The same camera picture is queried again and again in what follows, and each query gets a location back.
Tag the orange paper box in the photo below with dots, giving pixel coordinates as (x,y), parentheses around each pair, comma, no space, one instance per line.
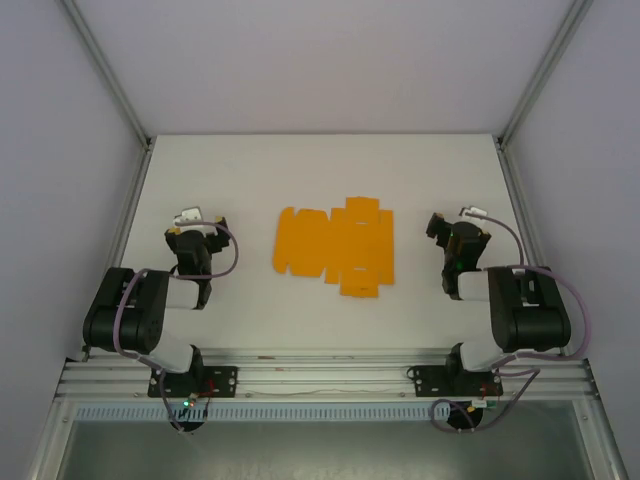
(310,245)

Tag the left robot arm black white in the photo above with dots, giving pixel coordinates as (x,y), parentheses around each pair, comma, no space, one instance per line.
(125,320)

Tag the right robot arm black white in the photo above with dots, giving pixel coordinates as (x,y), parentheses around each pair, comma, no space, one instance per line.
(530,320)

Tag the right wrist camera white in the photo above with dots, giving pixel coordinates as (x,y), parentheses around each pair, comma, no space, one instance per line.
(475,211)

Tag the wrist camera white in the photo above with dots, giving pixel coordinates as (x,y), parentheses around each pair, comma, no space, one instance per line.
(475,211)
(187,215)

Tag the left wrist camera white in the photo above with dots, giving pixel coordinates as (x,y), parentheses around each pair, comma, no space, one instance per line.
(187,215)

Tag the aluminium table side rail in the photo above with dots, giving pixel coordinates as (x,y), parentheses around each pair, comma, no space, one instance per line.
(132,210)
(515,200)

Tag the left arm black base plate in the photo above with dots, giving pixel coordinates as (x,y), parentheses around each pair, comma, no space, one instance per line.
(225,380)

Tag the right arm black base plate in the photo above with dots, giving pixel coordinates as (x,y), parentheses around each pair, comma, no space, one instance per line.
(422,380)

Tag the aluminium frame post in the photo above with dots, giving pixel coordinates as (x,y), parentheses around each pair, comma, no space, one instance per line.
(542,75)
(107,75)

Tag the aluminium mounting rail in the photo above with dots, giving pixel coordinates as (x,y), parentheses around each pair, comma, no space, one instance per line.
(325,377)

